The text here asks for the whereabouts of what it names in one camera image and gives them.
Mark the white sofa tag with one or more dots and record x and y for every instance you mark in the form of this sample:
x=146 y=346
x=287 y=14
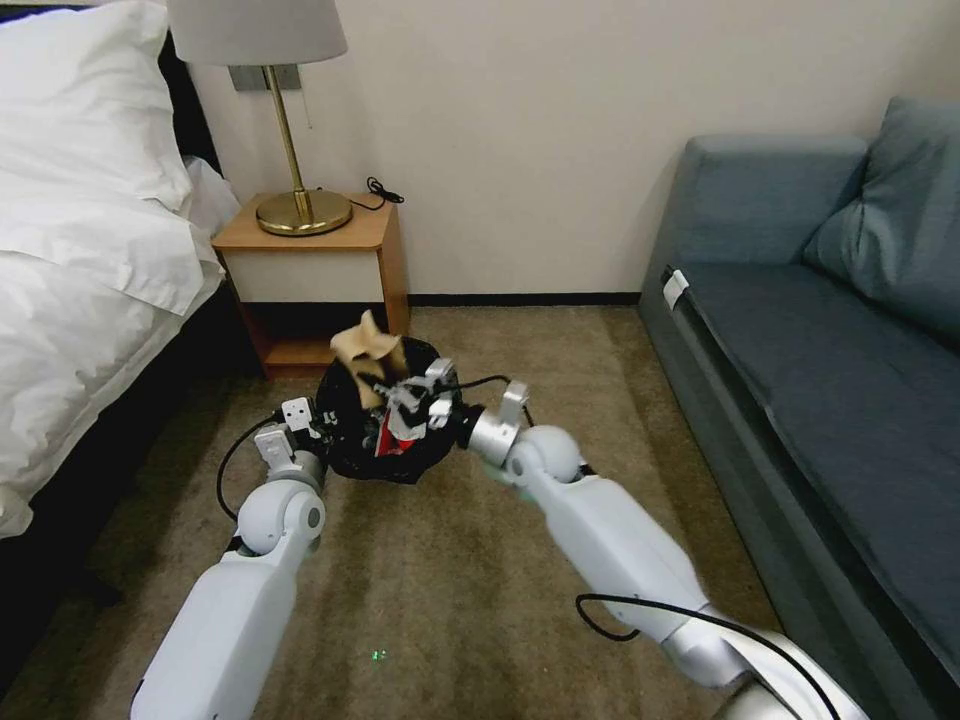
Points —
x=676 y=285

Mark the brown paper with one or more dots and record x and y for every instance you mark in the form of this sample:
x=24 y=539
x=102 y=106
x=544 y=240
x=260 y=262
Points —
x=364 y=346

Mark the white duvet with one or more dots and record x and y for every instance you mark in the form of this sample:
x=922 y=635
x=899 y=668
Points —
x=82 y=330

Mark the brass lamp with white shade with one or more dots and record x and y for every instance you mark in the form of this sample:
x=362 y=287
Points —
x=255 y=30

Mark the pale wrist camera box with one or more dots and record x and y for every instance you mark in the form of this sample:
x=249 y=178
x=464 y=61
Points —
x=297 y=414

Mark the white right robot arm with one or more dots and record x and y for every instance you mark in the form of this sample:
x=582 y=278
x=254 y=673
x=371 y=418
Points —
x=600 y=525

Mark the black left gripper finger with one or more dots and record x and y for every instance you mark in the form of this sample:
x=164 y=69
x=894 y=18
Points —
x=330 y=418

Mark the black mesh trash bin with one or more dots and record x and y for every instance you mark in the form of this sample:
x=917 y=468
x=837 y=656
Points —
x=352 y=450

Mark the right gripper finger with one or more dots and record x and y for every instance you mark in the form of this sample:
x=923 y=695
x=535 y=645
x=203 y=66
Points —
x=439 y=373
x=439 y=411

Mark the white pillow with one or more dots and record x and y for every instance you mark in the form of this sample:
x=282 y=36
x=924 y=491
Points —
x=82 y=112

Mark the black bed frame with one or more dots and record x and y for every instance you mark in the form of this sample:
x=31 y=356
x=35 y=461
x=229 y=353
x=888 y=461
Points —
x=90 y=540

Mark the grey wall plate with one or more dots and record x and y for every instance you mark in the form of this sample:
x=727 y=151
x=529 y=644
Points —
x=247 y=76

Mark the wooden nightstand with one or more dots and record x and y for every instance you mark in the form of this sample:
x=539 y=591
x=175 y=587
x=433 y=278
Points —
x=300 y=274

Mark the blue fabric sofa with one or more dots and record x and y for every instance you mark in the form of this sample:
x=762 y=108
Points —
x=825 y=420

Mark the red and white wrapper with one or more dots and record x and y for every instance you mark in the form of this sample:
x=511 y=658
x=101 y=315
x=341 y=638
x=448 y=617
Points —
x=394 y=444

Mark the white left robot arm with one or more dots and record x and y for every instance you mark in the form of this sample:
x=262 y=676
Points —
x=225 y=615

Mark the dark skirting board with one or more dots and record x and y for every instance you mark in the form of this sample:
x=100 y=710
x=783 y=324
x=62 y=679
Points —
x=525 y=301

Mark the blue sofa cushion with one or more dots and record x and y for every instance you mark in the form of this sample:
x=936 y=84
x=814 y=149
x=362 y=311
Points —
x=892 y=225

